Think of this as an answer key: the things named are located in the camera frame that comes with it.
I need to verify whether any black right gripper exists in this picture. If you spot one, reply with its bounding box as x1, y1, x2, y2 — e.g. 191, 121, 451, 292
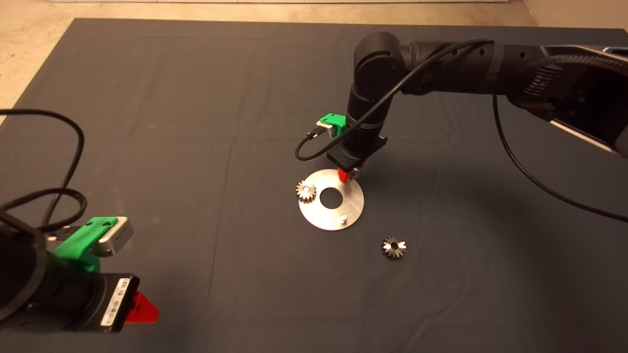
326, 128, 388, 185

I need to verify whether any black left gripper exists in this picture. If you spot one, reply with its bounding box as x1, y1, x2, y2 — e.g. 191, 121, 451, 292
20, 267, 160, 334

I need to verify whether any round metal carrier plate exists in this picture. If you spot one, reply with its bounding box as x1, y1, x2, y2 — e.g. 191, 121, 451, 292
298, 169, 366, 231

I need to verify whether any dark grey table cloth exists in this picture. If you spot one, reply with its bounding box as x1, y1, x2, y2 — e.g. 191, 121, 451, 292
0, 19, 628, 353

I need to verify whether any thin black right cable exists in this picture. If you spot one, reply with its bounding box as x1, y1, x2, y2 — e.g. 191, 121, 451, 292
295, 39, 628, 222

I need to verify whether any thin black cable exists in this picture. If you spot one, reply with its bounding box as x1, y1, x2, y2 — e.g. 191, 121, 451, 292
295, 39, 628, 222
0, 109, 85, 228

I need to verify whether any green right camera mount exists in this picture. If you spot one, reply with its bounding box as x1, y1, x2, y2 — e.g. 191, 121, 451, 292
319, 113, 348, 139

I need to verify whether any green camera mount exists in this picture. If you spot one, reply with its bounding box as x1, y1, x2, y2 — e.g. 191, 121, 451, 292
53, 216, 118, 273
319, 113, 348, 139

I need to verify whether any silver left camera box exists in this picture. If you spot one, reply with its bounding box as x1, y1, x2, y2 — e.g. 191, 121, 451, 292
97, 217, 135, 256

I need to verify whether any green left camera mount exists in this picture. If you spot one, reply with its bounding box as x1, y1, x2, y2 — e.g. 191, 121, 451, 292
53, 216, 118, 273

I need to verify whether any braided black left cable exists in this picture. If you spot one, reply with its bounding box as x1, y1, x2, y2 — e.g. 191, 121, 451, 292
0, 188, 89, 242

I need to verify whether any thin black left cable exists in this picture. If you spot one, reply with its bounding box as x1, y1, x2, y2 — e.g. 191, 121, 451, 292
0, 109, 85, 228

